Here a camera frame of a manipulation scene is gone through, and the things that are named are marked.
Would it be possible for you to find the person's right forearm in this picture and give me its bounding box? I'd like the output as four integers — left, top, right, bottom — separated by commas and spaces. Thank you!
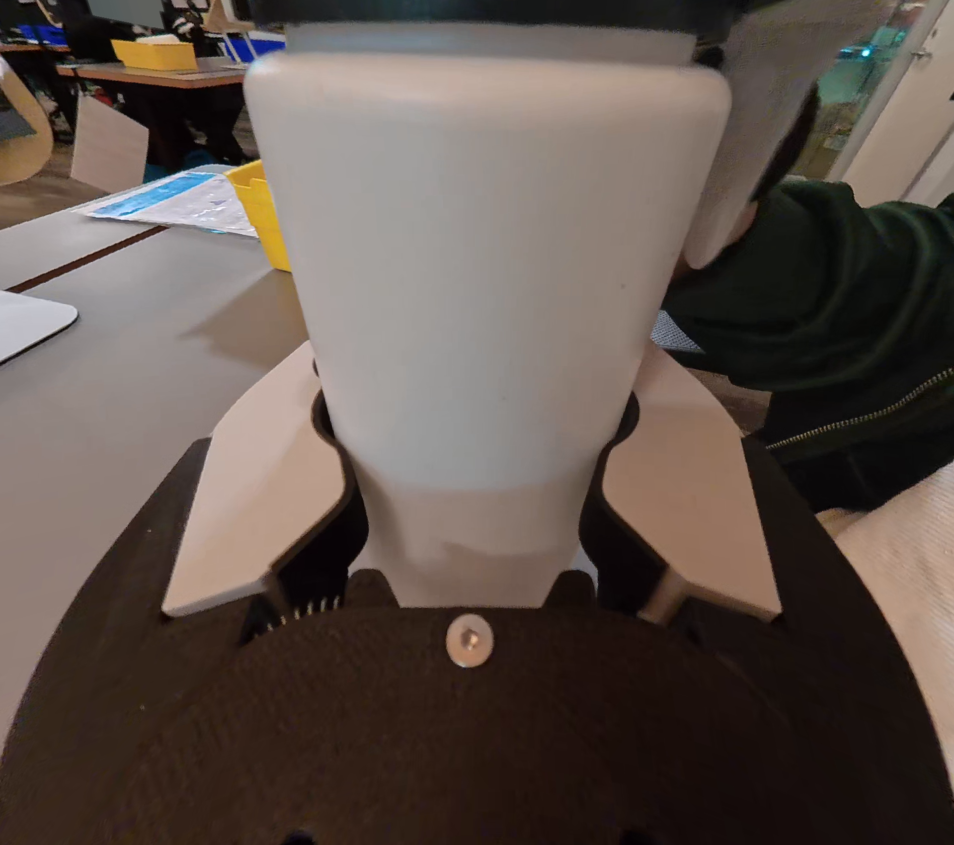
663, 177, 954, 399

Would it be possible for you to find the grey desk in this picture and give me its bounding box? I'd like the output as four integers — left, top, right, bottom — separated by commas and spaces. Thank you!
0, 165, 321, 749

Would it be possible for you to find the printed paper sheet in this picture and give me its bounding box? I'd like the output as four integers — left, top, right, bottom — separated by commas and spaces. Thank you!
75, 170, 259, 240

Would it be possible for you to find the wooden book stand white base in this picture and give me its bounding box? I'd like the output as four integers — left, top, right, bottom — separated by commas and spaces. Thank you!
0, 58, 79, 366

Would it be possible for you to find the white leaning panel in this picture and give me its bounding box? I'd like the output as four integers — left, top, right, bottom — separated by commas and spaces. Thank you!
71, 92, 150, 195

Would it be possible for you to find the yellow plastic bin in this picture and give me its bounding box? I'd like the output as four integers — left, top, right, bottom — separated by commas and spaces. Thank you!
112, 36, 200, 73
226, 159, 293, 273

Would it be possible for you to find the white bottle with black cap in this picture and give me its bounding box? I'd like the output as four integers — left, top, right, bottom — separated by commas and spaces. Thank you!
235, 0, 856, 609

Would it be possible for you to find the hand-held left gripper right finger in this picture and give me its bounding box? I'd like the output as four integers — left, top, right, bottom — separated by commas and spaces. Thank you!
580, 341, 784, 624

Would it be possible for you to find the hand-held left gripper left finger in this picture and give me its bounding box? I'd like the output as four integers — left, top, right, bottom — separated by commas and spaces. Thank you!
160, 340, 370, 626

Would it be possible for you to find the wooden top office desk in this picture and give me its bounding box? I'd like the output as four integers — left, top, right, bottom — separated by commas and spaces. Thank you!
56, 58, 248, 168

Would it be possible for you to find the wooden framed black board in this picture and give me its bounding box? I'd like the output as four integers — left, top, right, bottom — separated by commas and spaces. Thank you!
0, 86, 37, 144

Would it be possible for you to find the person's white clothing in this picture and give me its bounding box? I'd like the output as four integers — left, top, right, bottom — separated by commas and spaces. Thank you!
820, 465, 954, 771

